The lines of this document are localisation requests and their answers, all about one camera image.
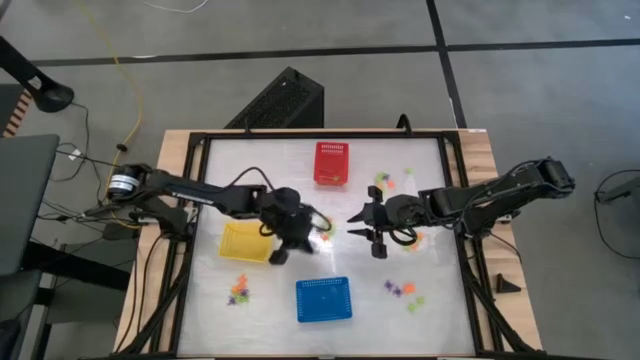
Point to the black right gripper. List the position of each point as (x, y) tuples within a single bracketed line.
[(405, 212)]

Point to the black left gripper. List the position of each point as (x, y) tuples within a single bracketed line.
[(287, 217)]

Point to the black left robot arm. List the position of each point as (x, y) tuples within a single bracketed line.
[(200, 192)]

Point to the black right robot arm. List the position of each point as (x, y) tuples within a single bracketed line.
[(500, 192)]

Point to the yellow plastic basket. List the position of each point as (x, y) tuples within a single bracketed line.
[(242, 242)]

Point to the blue plastic basket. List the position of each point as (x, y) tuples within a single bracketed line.
[(322, 300)]

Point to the red plastic basket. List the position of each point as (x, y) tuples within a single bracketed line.
[(330, 160)]

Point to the white power strip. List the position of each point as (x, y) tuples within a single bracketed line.
[(150, 219)]

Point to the black perforated computer tower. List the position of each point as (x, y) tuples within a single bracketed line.
[(285, 100)]

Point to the black desk base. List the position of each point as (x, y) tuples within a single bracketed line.
[(75, 265)]

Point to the grey equipment base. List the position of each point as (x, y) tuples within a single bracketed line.
[(622, 191)]

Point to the grey desk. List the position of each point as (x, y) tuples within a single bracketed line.
[(25, 200)]

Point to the black floor stand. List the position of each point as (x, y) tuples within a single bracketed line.
[(52, 95)]

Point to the slatted wooden panel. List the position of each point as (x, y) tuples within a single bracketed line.
[(17, 115)]

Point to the black aluminium table frame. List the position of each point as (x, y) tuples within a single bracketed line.
[(325, 135)]

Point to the black triangular bracket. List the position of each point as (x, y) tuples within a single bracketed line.
[(505, 286)]

